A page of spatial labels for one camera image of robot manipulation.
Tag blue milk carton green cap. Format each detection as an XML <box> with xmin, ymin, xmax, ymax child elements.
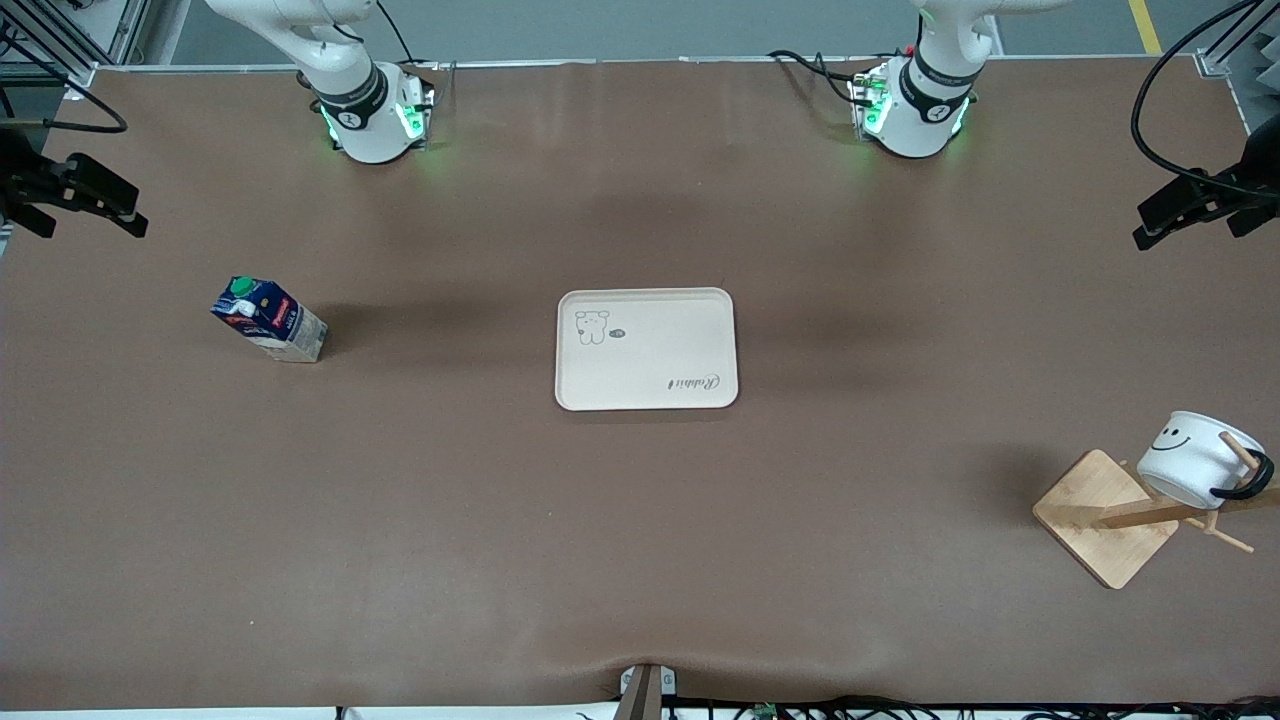
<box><xmin>210</xmin><ymin>276</ymin><xmax>329</xmax><ymax>364</ymax></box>

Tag white smiley cup black handle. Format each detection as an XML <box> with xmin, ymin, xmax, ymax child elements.
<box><xmin>1138</xmin><ymin>410</ymin><xmax>1276</xmax><ymax>509</ymax></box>

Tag wooden cup rack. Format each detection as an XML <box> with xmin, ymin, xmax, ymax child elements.
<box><xmin>1032</xmin><ymin>430</ymin><xmax>1280</xmax><ymax>591</ymax></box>

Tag beige plastic tray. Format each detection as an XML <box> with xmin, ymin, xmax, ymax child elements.
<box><xmin>555</xmin><ymin>288</ymin><xmax>740</xmax><ymax>412</ymax></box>

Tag brown table mat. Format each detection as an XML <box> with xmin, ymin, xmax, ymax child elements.
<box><xmin>0</xmin><ymin>58</ymin><xmax>1280</xmax><ymax>713</ymax></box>

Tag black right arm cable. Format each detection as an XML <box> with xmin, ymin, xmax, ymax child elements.
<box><xmin>0</xmin><ymin>20</ymin><xmax>129</xmax><ymax>135</ymax></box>

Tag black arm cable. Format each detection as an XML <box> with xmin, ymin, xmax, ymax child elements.
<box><xmin>1131</xmin><ymin>0</ymin><xmax>1280</xmax><ymax>201</ymax></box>
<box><xmin>0</xmin><ymin>20</ymin><xmax>129</xmax><ymax>135</ymax></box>

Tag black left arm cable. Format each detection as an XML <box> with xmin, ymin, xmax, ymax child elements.
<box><xmin>1131</xmin><ymin>0</ymin><xmax>1280</xmax><ymax>201</ymax></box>

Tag aluminium frame profile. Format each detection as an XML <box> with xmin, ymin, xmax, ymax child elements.
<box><xmin>0</xmin><ymin>0</ymin><xmax>153</xmax><ymax>73</ymax></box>
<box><xmin>1195</xmin><ymin>0</ymin><xmax>1280</xmax><ymax>79</ymax></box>

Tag black right base cable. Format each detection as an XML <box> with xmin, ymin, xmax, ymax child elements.
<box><xmin>375</xmin><ymin>0</ymin><xmax>443</xmax><ymax>73</ymax></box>

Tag black base cable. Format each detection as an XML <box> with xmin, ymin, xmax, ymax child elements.
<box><xmin>767</xmin><ymin>49</ymin><xmax>873</xmax><ymax>107</ymax></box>
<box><xmin>375</xmin><ymin>0</ymin><xmax>443</xmax><ymax>73</ymax></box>

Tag black left base cable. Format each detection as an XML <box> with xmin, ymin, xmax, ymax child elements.
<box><xmin>767</xmin><ymin>49</ymin><xmax>873</xmax><ymax>107</ymax></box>

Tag grey metal clamp bracket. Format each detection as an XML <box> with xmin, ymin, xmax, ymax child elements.
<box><xmin>620</xmin><ymin>663</ymin><xmax>678</xmax><ymax>699</ymax></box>

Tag brown camera pole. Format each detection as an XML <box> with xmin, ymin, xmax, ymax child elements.
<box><xmin>612</xmin><ymin>665</ymin><xmax>663</xmax><ymax>720</ymax></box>

